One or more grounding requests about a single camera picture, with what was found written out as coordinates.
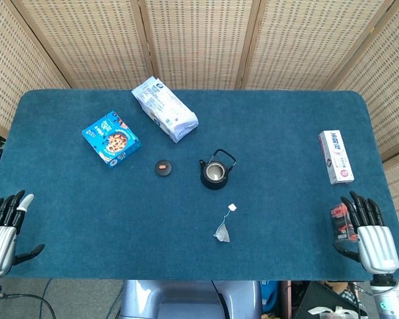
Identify white paper food bag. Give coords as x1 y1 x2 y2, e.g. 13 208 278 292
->
131 76 200 144

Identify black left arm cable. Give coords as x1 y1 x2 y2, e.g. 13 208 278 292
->
0 292 57 319

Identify white pink toothpaste box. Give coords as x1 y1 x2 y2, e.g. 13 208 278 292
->
318 130 355 185

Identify blue cookie box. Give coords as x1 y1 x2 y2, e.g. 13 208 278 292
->
81 110 142 169

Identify red black clear box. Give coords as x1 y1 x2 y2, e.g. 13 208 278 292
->
330 201 360 245

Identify black teapot lid orange knob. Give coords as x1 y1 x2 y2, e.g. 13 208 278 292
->
154 159 174 177

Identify grey-blue robot torso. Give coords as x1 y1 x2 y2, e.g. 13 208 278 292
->
119 280 263 319

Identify black case with white tape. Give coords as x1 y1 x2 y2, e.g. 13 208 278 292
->
292 280 370 319

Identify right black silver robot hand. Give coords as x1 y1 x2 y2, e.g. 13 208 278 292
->
332 191 399 275

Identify woven bamboo folding screen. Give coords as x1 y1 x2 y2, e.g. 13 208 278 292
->
0 0 399 230

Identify pyramid tea bag with string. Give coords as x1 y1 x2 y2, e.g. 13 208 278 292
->
213 202 239 243

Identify blue packet under table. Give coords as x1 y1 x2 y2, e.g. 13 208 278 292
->
261 280 280 313

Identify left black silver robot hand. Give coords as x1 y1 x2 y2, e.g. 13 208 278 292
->
0 189 46 279

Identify blue carpet table mat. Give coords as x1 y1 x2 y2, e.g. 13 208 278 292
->
0 88 399 282

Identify black cast iron teapot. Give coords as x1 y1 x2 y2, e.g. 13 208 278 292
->
198 148 237 191

